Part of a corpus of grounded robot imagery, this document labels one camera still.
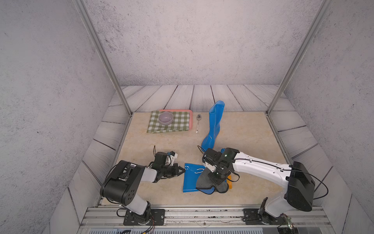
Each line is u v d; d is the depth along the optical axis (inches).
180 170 34.9
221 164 22.1
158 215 28.8
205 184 29.9
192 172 36.1
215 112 33.2
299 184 16.3
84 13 28.4
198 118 46.4
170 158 34.0
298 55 34.4
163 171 31.0
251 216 28.6
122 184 18.2
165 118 44.8
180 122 45.3
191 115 47.3
